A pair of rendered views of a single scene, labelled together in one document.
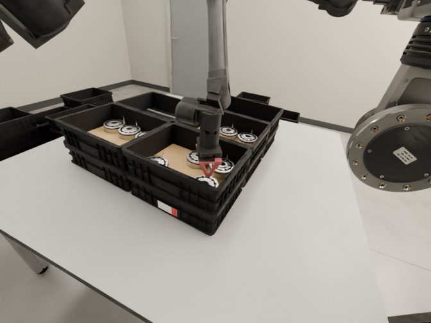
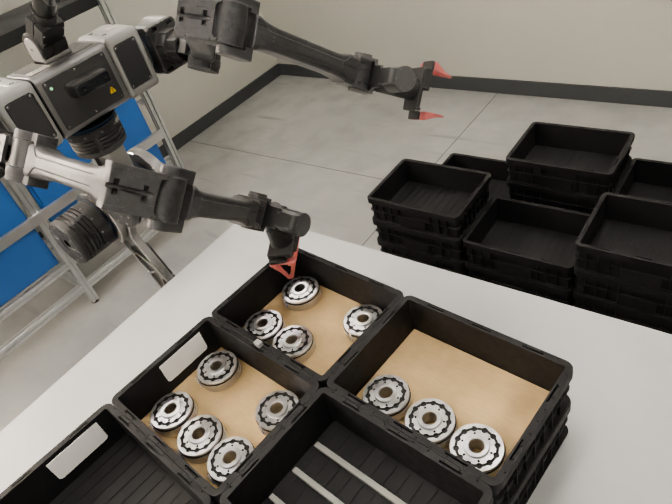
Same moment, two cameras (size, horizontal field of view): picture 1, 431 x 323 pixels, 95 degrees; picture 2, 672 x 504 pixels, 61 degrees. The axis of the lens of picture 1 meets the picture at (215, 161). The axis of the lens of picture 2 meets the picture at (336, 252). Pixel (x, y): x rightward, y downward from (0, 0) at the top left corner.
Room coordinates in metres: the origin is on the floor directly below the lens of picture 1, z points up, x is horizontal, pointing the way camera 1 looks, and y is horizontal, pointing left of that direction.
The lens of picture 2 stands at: (1.48, 0.66, 1.87)
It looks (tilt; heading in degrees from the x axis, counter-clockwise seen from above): 39 degrees down; 207
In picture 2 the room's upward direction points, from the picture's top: 16 degrees counter-clockwise
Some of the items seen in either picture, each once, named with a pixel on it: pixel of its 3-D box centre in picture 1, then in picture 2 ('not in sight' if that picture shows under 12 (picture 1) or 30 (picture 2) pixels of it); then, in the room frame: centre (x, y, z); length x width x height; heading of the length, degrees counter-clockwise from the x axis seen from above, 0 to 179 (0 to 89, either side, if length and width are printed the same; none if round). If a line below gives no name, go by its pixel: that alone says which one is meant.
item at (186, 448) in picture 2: (228, 131); (199, 435); (0.97, -0.05, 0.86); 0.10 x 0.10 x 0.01
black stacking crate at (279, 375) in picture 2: (223, 134); (221, 409); (0.91, -0.02, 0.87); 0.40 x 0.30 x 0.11; 65
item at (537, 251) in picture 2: not in sight; (530, 263); (-0.20, 0.58, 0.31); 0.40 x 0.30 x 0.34; 71
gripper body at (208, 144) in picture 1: (209, 138); (279, 235); (0.52, 0.03, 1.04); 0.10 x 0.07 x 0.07; 13
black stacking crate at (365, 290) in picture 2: (189, 162); (310, 321); (0.64, 0.10, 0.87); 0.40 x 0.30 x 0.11; 65
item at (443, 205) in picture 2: not in sight; (434, 230); (-0.33, 0.20, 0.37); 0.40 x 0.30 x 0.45; 71
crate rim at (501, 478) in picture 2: (115, 123); (444, 378); (0.80, 0.46, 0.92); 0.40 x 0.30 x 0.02; 65
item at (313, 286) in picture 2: (204, 184); (300, 289); (0.52, 0.03, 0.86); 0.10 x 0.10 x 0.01
